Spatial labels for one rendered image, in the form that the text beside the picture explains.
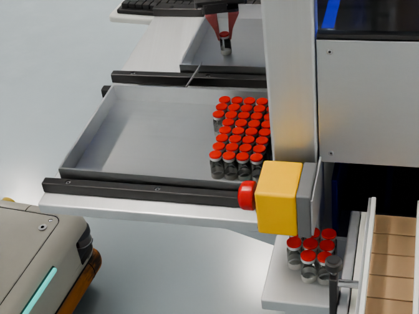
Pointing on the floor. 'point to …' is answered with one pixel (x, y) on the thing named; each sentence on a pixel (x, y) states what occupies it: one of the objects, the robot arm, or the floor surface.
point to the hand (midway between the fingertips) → (224, 35)
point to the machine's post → (293, 83)
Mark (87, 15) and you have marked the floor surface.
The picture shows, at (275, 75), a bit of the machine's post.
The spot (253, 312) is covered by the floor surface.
